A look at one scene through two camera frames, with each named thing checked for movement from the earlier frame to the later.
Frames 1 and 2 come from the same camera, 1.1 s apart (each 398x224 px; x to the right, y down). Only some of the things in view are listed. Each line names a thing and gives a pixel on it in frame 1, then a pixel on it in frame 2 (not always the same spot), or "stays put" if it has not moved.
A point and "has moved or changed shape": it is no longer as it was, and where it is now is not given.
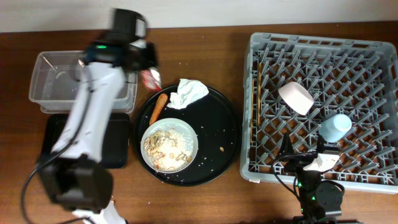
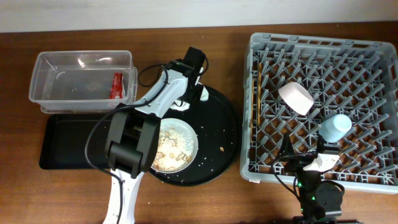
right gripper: (286, 148) stays put
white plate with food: (168, 145) stays put
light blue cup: (334, 128) stays put
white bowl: (296, 98) stays put
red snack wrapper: (152, 79) has moved or changed shape
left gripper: (152, 50) -> (195, 98)
